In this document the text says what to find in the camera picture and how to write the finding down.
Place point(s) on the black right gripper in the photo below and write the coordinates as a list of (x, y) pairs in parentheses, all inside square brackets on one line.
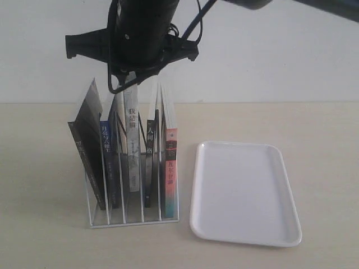
[(95, 45)]

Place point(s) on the grey spine book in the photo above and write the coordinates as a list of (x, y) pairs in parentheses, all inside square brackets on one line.
[(128, 112)]

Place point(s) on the red teal spine book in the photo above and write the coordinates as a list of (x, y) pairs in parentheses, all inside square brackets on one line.
[(169, 132)]

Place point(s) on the blue book with orange moon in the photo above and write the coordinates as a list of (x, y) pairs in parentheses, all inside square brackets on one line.
[(108, 125)]

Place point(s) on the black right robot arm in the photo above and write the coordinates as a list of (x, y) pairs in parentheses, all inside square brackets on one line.
[(138, 41)]

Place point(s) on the black spine book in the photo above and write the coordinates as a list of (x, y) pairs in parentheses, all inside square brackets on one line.
[(150, 142)]

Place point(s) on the dark brown book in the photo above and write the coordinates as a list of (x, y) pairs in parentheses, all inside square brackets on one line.
[(85, 129)]

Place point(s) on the white plastic tray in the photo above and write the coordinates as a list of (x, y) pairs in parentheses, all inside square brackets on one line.
[(241, 194)]

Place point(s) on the white wire book rack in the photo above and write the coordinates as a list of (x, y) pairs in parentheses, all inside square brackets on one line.
[(132, 210)]

